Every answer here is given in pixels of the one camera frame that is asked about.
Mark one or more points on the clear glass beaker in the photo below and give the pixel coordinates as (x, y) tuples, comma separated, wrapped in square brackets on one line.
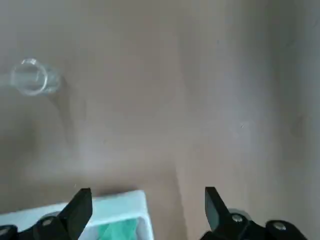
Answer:
[(51, 82)]

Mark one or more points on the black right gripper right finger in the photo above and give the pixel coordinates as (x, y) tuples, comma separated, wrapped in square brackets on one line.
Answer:
[(225, 225)]

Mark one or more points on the green cloth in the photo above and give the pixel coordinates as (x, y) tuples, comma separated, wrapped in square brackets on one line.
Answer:
[(117, 230)]

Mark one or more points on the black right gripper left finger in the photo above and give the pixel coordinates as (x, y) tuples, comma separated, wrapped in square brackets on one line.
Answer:
[(70, 220)]

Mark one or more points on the translucent white plastic box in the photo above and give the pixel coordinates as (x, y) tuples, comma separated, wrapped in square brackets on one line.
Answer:
[(120, 202)]

